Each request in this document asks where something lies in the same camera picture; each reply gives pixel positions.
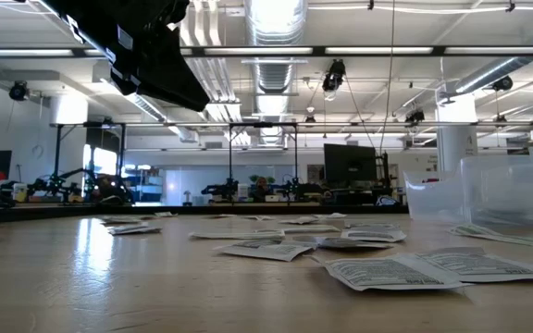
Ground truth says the white round pillar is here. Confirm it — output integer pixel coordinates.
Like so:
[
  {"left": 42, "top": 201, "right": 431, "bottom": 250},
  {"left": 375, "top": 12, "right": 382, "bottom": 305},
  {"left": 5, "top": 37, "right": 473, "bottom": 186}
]
[{"left": 435, "top": 94, "right": 479, "bottom": 173}]

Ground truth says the black computer monitor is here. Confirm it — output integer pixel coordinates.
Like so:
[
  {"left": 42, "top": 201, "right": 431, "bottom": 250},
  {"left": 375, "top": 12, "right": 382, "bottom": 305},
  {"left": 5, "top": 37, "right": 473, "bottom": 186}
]
[{"left": 324, "top": 142, "right": 378, "bottom": 182}]

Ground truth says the black overhead light bar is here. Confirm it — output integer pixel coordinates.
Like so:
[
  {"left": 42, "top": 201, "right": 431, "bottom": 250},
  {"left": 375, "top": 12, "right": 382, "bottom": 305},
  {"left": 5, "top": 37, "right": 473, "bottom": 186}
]
[{"left": 0, "top": 44, "right": 533, "bottom": 58}]

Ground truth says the black metal workstation frame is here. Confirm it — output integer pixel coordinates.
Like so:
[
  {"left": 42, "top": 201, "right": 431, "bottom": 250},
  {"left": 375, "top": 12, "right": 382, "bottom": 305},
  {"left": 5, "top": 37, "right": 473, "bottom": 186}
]
[
  {"left": 52, "top": 120, "right": 128, "bottom": 198},
  {"left": 227, "top": 121, "right": 300, "bottom": 191}
]

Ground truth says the silver ventilation duct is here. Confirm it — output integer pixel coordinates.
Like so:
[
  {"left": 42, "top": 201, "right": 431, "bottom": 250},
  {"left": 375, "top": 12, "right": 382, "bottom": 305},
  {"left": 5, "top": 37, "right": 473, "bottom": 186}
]
[
  {"left": 451, "top": 20, "right": 533, "bottom": 96},
  {"left": 242, "top": 0, "right": 309, "bottom": 147}
]

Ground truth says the person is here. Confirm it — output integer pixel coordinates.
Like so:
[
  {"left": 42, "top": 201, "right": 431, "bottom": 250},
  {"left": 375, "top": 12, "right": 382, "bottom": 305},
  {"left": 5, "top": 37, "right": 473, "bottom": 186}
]
[{"left": 253, "top": 176, "right": 272, "bottom": 203}]

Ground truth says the blue storage shelf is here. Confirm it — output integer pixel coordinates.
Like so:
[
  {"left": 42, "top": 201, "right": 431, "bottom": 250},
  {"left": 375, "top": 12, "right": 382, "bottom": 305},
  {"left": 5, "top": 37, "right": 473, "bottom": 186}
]
[{"left": 125, "top": 164, "right": 165, "bottom": 204}]

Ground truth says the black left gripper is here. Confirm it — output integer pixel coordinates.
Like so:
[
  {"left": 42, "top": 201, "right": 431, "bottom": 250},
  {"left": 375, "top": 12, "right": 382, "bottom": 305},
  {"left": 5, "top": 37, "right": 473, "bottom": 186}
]
[{"left": 39, "top": 0, "right": 211, "bottom": 113}]

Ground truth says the black metal rig frame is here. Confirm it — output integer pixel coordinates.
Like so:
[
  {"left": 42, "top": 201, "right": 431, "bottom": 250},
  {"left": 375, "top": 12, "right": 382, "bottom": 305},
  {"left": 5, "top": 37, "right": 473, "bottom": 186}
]
[{"left": 0, "top": 204, "right": 410, "bottom": 227}]

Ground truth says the white rectangular ceiling duct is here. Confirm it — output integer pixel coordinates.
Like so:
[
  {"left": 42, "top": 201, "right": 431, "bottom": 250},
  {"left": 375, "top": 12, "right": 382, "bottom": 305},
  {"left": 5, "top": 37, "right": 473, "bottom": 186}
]
[{"left": 91, "top": 62, "right": 201, "bottom": 143}]

